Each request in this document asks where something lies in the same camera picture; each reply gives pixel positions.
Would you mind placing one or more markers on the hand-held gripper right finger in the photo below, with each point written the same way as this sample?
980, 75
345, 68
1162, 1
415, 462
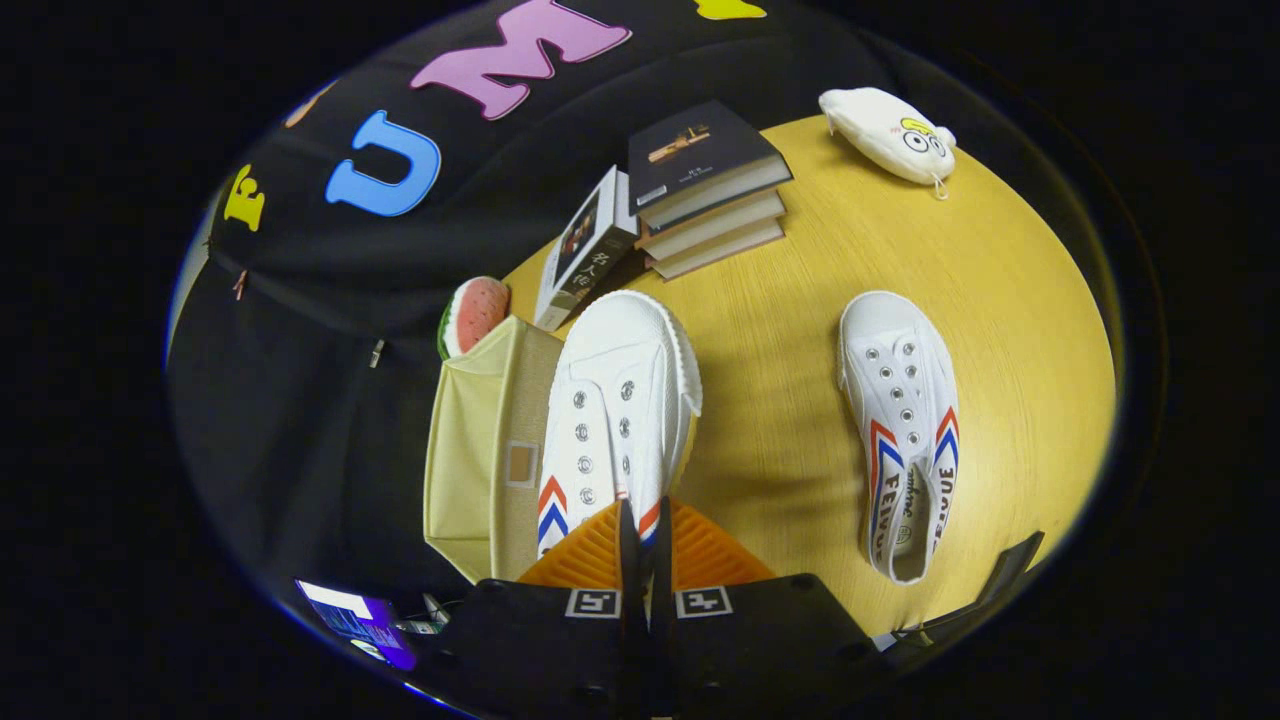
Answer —
760, 650

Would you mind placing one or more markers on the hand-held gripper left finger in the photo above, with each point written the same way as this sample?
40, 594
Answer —
550, 660

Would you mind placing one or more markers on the beige fabric storage box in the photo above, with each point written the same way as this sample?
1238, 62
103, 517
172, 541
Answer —
470, 450

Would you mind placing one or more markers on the white canvas shoe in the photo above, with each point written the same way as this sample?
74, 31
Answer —
620, 400
900, 400

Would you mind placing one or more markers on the lit monitor screen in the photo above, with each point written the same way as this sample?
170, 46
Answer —
350, 615

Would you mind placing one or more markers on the silver clip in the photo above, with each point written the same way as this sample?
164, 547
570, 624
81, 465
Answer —
376, 352

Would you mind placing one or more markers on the watermelon slice toy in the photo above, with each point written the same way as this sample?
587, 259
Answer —
480, 310

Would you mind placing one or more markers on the brown cover book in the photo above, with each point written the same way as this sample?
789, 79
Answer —
715, 228
720, 250

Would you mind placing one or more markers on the white portrait cover book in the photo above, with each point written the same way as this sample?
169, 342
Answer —
585, 250

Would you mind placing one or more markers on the copper clip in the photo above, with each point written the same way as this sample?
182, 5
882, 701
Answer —
240, 285

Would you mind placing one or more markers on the black cover book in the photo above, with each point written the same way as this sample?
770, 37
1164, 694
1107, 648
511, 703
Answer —
690, 150

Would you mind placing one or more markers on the white plush pouch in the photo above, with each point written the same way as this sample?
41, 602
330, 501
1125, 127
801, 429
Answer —
880, 125

